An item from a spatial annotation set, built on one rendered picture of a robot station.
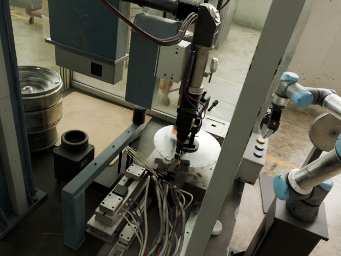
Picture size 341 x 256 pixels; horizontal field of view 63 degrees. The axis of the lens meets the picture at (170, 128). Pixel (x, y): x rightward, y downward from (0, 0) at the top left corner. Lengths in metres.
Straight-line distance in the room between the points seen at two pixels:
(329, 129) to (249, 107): 1.87
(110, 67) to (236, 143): 0.72
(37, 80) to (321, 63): 3.63
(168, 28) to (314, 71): 3.58
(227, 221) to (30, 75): 1.18
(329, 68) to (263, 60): 3.96
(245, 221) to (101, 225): 1.51
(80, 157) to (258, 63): 0.93
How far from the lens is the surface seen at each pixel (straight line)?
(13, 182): 1.13
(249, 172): 1.52
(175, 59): 0.91
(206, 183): 1.31
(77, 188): 0.94
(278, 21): 0.42
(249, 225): 2.41
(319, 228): 1.55
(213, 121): 1.68
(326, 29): 4.22
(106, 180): 1.27
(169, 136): 1.36
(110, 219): 1.10
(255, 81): 0.44
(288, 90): 1.37
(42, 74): 1.55
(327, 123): 2.28
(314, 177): 1.23
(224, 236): 1.28
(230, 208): 1.40
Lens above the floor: 1.73
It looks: 33 degrees down
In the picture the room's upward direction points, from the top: 12 degrees clockwise
